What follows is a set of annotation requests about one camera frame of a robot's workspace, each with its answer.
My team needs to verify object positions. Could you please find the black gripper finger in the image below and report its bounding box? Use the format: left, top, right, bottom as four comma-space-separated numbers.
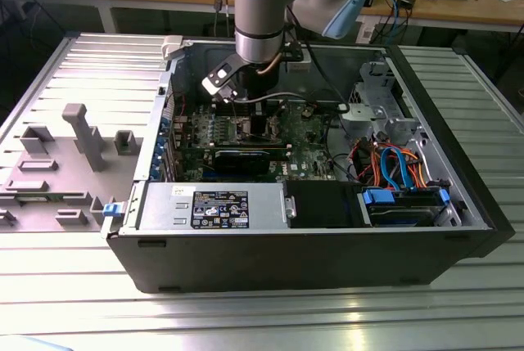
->
250, 101, 269, 136

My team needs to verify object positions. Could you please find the metal socket cover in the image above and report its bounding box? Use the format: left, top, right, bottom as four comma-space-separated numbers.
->
268, 105, 290, 142

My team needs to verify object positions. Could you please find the CPU socket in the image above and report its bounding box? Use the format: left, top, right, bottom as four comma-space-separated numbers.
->
228, 115, 287, 143

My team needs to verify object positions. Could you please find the black RAM slot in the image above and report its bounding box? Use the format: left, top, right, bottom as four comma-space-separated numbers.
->
213, 142, 292, 155

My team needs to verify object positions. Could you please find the black plastic cover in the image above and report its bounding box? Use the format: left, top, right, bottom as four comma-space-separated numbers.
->
283, 181, 364, 229

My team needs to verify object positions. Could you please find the black graphics card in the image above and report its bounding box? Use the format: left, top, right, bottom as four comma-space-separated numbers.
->
211, 146, 272, 176

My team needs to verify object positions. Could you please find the green motherboard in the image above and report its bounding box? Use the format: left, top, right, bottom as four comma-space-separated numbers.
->
167, 97, 351, 183

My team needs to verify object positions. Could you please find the grey case latch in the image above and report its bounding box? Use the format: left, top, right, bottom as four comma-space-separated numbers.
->
160, 34, 186, 62

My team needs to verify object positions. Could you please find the metal disk bay cage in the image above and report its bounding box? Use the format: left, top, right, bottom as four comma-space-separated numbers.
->
333, 60, 429, 151

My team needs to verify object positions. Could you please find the grey power supply unit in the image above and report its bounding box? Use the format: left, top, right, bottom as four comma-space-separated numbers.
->
137, 182, 287, 232

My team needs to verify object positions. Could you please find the black PC case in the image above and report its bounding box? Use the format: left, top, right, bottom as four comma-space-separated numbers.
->
104, 31, 516, 295

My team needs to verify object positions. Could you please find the hard disk blue carrier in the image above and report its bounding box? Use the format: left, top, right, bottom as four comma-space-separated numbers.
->
358, 187, 454, 228

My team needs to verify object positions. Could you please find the blue case latch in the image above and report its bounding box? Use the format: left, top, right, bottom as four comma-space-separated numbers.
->
102, 201, 124, 218

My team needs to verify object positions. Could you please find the grey parts rack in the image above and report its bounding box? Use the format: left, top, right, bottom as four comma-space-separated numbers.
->
0, 103, 143, 234

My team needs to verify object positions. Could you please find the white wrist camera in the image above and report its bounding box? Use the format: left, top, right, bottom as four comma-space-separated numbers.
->
201, 54, 243, 103

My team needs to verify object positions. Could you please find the thin red wire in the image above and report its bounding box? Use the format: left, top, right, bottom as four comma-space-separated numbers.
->
165, 91, 188, 119

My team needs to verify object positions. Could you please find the black wire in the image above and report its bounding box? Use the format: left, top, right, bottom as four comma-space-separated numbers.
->
321, 111, 357, 182

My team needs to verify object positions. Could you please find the blue flat wire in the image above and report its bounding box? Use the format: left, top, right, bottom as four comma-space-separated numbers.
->
379, 146, 404, 187
392, 145, 417, 191

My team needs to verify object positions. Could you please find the blue cable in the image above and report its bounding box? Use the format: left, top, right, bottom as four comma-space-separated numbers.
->
384, 0, 409, 47

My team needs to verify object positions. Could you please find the orange wire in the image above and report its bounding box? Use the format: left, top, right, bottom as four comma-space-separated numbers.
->
403, 148, 431, 188

